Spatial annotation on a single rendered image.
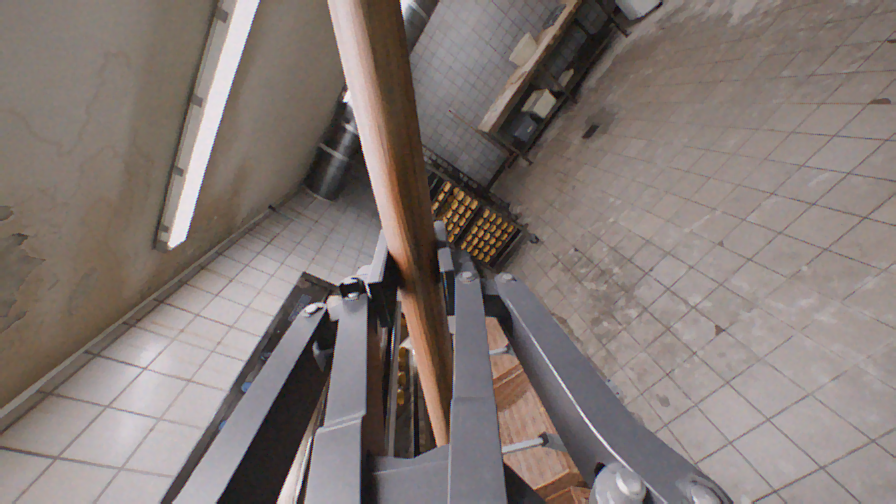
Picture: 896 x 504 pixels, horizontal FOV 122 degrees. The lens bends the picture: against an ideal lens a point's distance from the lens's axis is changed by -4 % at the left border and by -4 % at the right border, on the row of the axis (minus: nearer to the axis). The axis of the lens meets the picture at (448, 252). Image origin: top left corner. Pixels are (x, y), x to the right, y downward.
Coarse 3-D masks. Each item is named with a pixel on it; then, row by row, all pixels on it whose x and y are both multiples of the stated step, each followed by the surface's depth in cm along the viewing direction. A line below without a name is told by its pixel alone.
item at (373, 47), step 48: (336, 0) 10; (384, 0) 10; (384, 48) 11; (384, 96) 12; (384, 144) 12; (384, 192) 14; (432, 240) 16; (432, 288) 17; (432, 336) 18; (432, 384) 21
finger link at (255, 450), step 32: (320, 320) 12; (288, 352) 10; (320, 352) 13; (256, 384) 9; (288, 384) 9; (320, 384) 11; (256, 416) 8; (288, 416) 9; (224, 448) 7; (256, 448) 7; (288, 448) 9; (192, 480) 6; (224, 480) 6; (256, 480) 7
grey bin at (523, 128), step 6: (522, 114) 437; (516, 120) 447; (522, 120) 424; (528, 120) 417; (510, 126) 458; (516, 126) 434; (522, 126) 419; (528, 126) 421; (534, 126) 423; (510, 132) 445; (516, 132) 422; (522, 132) 424; (528, 132) 426; (516, 138) 449; (522, 138) 429; (528, 138) 430
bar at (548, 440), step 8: (496, 352) 150; (504, 352) 151; (512, 352) 150; (608, 384) 186; (616, 392) 179; (544, 432) 109; (536, 440) 109; (544, 440) 108; (552, 440) 108; (560, 440) 111; (504, 448) 109; (512, 448) 108; (520, 448) 108; (528, 448) 109; (552, 448) 109; (560, 448) 110
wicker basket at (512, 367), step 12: (492, 324) 223; (492, 336) 223; (504, 336) 211; (492, 348) 216; (492, 360) 210; (504, 360) 199; (516, 360) 189; (492, 372) 204; (504, 372) 170; (516, 372) 171
